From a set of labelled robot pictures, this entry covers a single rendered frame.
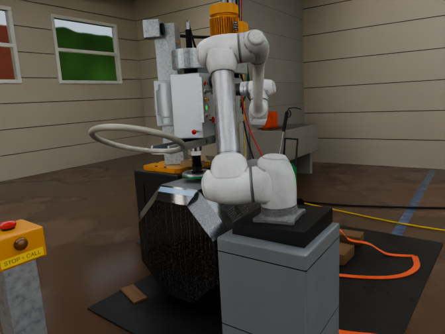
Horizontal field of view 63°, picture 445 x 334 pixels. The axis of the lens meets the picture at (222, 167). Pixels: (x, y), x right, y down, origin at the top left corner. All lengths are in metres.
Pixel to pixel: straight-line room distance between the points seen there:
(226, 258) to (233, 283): 0.11
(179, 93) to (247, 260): 1.29
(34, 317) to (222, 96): 1.06
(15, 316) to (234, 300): 0.88
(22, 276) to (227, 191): 0.80
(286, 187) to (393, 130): 5.85
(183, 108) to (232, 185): 1.04
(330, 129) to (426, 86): 1.79
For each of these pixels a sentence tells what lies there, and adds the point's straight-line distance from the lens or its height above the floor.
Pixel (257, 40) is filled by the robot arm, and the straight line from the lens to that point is 1.65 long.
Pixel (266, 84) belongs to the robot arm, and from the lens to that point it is 2.20.
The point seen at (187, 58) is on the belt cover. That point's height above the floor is 1.63.
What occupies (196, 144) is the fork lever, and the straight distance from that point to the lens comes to 2.39.
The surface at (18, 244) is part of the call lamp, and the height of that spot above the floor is 1.06.
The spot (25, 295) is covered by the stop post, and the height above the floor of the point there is 0.91.
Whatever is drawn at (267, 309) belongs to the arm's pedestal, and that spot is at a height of 0.54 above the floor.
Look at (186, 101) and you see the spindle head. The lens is 2.41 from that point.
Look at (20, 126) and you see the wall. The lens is 8.46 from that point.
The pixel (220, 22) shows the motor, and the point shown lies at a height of 1.95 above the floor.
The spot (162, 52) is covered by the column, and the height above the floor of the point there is 1.81.
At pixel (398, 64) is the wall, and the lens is 7.23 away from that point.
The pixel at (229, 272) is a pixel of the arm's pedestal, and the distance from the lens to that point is 1.60.
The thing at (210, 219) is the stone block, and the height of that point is 0.66.
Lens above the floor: 1.37
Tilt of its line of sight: 11 degrees down
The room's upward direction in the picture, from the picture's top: 3 degrees counter-clockwise
